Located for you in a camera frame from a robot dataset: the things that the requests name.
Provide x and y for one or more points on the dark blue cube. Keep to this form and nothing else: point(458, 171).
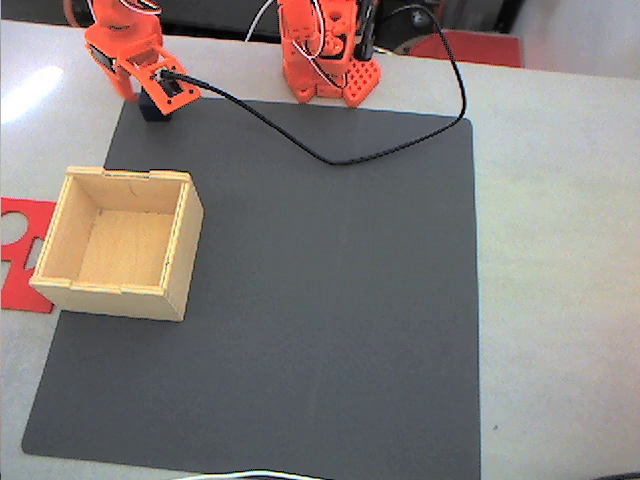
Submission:
point(152, 114)

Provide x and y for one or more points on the open wooden box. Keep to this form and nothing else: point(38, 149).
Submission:
point(125, 240)

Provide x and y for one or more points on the black background equipment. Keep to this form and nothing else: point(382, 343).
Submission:
point(210, 12)

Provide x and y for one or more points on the red cut-out sheet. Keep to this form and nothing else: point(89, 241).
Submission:
point(20, 295)

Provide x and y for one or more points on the dark grey mat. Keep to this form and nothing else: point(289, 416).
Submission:
point(325, 300)

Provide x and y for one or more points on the red flat plate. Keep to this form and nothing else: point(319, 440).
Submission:
point(480, 47)

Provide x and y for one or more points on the orange bracket with black camera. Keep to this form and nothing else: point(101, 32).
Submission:
point(172, 97)

